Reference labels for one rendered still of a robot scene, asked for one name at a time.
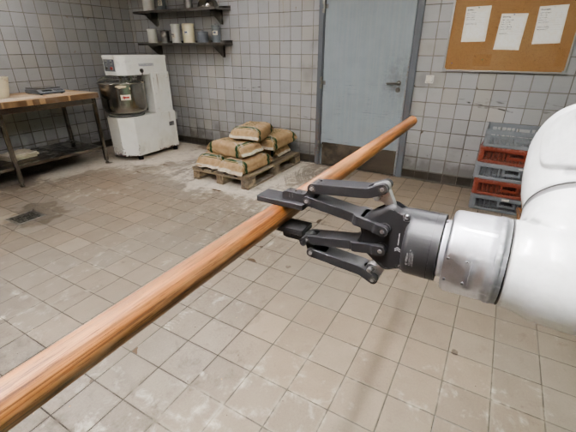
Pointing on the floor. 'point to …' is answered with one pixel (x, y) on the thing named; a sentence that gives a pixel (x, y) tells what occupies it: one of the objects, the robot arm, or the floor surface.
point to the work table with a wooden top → (33, 102)
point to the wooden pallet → (252, 171)
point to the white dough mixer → (138, 104)
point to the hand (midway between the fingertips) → (284, 211)
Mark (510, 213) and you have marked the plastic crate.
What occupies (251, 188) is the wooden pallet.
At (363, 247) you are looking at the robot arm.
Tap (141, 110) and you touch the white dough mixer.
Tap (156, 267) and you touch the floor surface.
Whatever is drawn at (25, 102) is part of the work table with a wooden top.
